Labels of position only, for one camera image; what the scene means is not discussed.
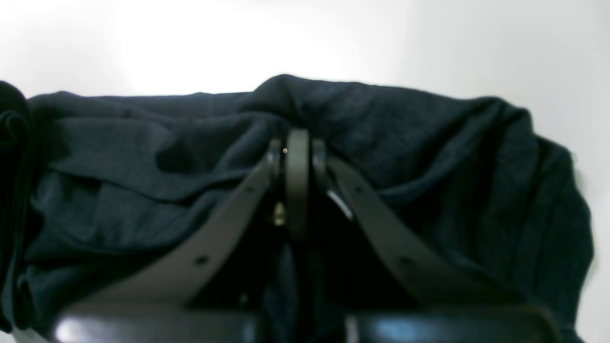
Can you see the dark long-sleeve T-shirt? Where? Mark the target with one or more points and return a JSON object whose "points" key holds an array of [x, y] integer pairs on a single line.
{"points": [[93, 188]]}

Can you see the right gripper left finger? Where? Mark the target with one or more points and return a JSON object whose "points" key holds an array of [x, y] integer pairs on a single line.
{"points": [[207, 290]]}

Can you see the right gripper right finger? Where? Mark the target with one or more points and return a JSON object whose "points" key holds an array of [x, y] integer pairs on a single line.
{"points": [[368, 278]]}

